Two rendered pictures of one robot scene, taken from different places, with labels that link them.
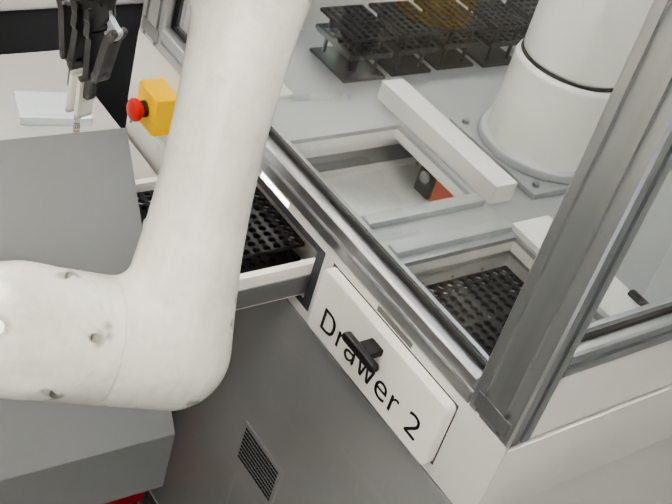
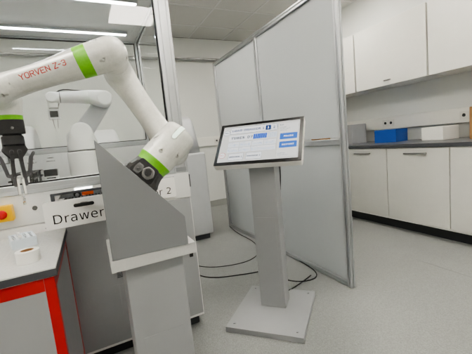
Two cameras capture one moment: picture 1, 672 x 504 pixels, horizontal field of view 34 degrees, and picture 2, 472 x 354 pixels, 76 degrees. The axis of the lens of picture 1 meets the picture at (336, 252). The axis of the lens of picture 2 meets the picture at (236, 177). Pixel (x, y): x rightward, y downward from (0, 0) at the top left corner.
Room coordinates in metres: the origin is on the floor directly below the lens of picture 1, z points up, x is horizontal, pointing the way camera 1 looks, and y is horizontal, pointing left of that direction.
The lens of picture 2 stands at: (0.17, 1.29, 1.10)
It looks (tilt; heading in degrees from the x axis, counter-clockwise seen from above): 7 degrees down; 289
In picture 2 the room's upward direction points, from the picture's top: 6 degrees counter-clockwise
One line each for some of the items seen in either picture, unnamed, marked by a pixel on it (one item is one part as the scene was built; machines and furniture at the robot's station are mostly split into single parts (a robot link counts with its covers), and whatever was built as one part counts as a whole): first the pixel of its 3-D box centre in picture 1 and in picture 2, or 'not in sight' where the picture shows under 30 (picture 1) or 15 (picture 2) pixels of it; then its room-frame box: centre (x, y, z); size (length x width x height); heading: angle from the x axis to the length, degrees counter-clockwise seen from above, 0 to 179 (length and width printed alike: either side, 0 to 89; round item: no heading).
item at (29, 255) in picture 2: not in sight; (27, 256); (1.18, 0.58, 0.78); 0.07 x 0.07 x 0.04
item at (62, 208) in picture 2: not in sight; (85, 210); (1.17, 0.33, 0.87); 0.29 x 0.02 x 0.11; 45
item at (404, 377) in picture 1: (376, 362); (149, 190); (1.15, -0.10, 0.87); 0.29 x 0.02 x 0.11; 45
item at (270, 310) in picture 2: not in sight; (267, 234); (0.59, -0.45, 0.51); 0.50 x 0.45 x 1.02; 87
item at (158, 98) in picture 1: (155, 107); (3, 213); (1.60, 0.37, 0.88); 0.07 x 0.05 x 0.07; 45
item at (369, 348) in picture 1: (367, 349); not in sight; (1.13, -0.08, 0.91); 0.07 x 0.04 x 0.01; 45
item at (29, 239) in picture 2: not in sight; (22, 239); (1.41, 0.44, 0.78); 0.12 x 0.08 x 0.04; 150
